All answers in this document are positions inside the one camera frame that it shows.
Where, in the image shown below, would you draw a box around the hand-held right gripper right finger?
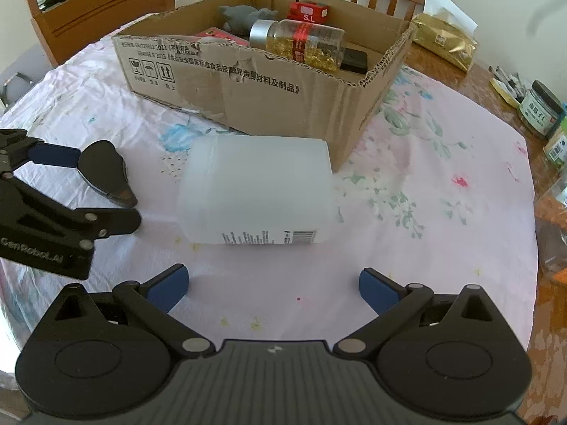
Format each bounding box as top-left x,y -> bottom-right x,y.
333,267 -> 494,357

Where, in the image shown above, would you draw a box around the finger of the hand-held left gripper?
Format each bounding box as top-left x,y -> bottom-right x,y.
0,129 -> 80,173
0,177 -> 142,251

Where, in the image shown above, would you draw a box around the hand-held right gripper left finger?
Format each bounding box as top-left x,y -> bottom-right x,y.
51,263 -> 218,357

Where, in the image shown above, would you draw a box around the black teardrop-shaped plastic tool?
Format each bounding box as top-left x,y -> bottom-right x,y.
76,140 -> 139,208

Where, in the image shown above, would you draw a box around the frosted white plastic container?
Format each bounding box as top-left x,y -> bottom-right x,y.
176,135 -> 334,246

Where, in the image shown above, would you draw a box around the cardboard box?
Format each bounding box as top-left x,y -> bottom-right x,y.
112,0 -> 417,173

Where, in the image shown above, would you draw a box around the pink printed packet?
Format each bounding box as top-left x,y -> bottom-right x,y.
195,27 -> 251,47

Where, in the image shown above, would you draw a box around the black plastic case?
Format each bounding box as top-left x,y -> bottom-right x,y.
340,48 -> 369,75

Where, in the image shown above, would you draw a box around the gold capsule bottle silver cap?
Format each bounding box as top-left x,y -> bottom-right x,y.
249,18 -> 347,72

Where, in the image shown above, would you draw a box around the pink floral tablecloth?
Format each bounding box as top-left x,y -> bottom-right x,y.
0,38 -> 539,408

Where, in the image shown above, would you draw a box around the clear plastic bag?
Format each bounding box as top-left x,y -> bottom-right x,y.
534,177 -> 567,282

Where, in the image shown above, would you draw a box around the grey elephant toy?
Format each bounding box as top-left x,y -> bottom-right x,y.
218,4 -> 280,36

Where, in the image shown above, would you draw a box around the glass jar dark lid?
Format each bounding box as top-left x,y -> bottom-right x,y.
518,80 -> 565,137

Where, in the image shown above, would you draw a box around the loose pens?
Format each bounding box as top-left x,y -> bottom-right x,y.
489,66 -> 528,107

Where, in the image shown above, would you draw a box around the gold foil bag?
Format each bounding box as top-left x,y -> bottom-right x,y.
410,12 -> 479,74

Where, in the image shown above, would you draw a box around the red toy train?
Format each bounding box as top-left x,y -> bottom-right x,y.
288,1 -> 331,24

